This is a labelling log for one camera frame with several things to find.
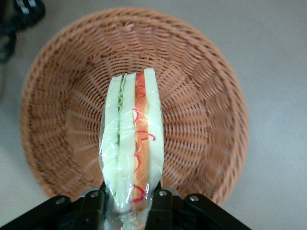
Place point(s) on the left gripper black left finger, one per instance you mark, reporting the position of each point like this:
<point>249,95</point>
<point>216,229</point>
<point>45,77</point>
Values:
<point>79,213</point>

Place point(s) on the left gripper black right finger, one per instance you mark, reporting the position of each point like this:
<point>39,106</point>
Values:
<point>177,213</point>

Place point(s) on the triangle sandwich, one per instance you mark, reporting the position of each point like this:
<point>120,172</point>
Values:
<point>127,134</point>

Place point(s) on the brown round wicker basket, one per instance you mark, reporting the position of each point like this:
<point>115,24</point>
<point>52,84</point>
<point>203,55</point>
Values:
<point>196,107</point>

